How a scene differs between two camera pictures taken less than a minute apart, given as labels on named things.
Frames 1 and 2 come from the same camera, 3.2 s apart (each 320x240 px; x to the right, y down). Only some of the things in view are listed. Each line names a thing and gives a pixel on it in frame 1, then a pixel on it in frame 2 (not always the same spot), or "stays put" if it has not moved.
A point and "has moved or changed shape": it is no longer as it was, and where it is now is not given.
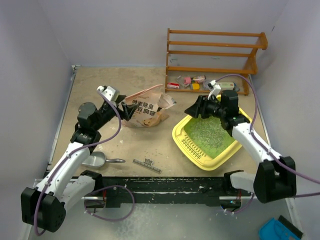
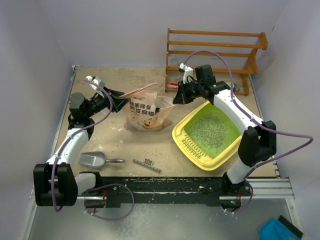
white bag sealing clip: [147, 164] stays put
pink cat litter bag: [148, 113] has moved or changed shape
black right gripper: [199, 107] -> [182, 97]
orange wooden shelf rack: [263, 46] stays put
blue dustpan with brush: [281, 229] stays put
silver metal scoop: [97, 159] stays put
